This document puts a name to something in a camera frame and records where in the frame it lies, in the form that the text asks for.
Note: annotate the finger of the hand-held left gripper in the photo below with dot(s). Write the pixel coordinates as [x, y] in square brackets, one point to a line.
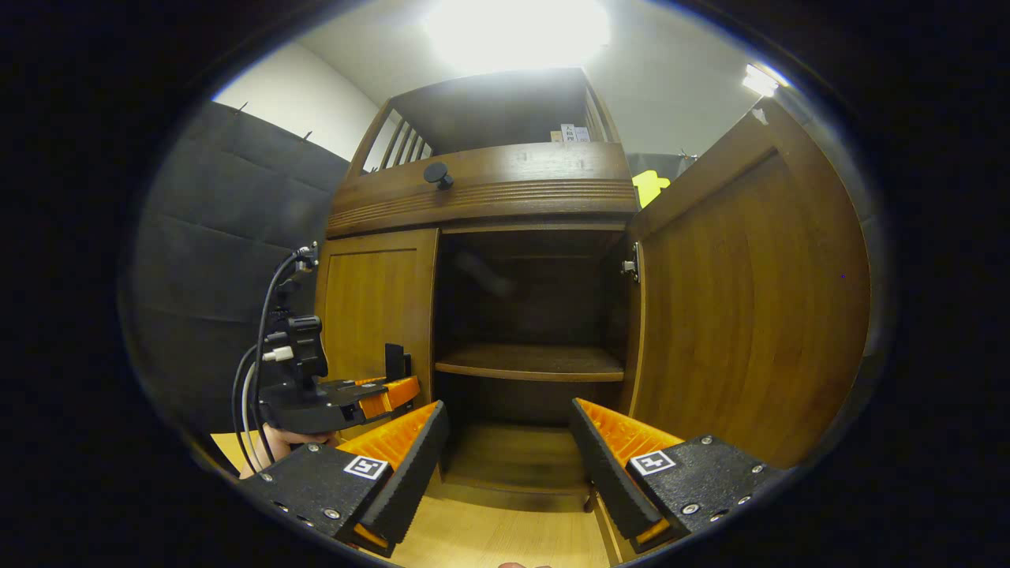
[369, 383]
[390, 397]

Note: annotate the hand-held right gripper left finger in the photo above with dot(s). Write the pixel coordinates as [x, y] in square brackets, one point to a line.
[410, 481]

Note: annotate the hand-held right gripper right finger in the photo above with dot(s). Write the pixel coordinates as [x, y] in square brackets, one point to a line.
[604, 473]

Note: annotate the wooden cabinet door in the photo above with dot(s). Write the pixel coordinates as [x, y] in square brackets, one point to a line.
[371, 300]
[750, 315]

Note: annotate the wooden double-door shoe cabinet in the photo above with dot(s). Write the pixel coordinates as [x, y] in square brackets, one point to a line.
[521, 308]

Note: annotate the metal door hinge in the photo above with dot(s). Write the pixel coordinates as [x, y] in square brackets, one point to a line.
[631, 268]

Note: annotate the wooden inner shelf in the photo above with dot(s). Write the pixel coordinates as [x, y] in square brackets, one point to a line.
[529, 363]

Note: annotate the round black drawer knob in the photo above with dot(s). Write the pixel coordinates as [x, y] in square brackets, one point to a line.
[438, 175]

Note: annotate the white book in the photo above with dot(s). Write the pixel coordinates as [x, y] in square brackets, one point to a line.
[574, 133]

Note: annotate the ceiling light panel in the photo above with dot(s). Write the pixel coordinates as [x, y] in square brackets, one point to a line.
[517, 31]
[761, 80]

